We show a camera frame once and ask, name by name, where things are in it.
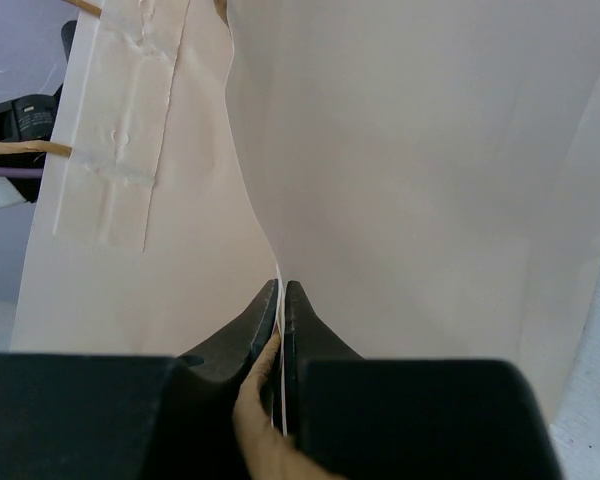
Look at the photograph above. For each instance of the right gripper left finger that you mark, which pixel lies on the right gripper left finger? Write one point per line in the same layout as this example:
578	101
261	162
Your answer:
231	351

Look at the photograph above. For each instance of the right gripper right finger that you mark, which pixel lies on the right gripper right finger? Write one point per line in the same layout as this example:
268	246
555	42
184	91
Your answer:
306	337

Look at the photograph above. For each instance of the beige paper bag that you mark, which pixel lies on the beige paper bag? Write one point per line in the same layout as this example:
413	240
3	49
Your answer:
429	171

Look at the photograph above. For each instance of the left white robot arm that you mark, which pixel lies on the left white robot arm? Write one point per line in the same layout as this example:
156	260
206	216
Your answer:
27	118

